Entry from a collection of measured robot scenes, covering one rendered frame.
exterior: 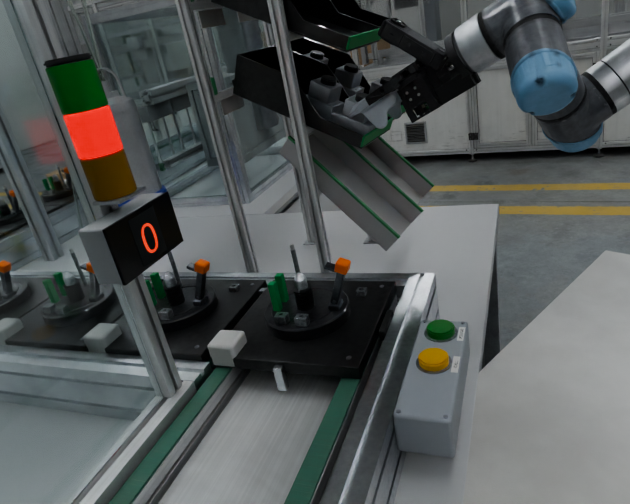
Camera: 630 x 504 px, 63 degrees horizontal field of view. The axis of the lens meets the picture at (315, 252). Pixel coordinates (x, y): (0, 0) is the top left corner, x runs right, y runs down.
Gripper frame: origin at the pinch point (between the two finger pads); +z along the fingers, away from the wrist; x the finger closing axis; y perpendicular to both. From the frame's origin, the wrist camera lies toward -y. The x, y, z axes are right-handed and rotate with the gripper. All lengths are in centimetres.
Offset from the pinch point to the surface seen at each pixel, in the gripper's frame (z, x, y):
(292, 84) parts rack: 4.9, -7.4, -8.9
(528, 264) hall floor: 57, 179, 112
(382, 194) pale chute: 10.1, 8.3, 17.1
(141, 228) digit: 7.9, -46.6, -0.1
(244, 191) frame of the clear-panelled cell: 82, 49, 0
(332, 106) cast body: 4.6, -0.2, -2.6
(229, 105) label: 23.9, -1.8, -14.3
